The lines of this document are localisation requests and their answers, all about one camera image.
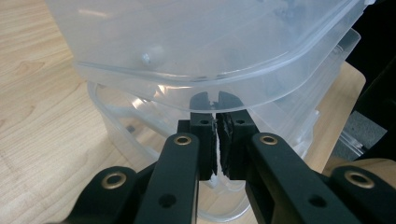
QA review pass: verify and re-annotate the aluminium rail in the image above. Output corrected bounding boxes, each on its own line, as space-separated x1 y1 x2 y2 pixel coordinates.
339 130 365 157

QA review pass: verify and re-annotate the clear plastic storage box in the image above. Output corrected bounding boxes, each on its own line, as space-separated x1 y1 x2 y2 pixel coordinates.
45 0 376 223

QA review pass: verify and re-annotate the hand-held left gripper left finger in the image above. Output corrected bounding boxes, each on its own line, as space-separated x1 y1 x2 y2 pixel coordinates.
177 91 218 182

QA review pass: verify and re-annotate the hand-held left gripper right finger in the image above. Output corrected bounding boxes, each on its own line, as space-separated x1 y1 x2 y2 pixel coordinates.
217 91 260 181

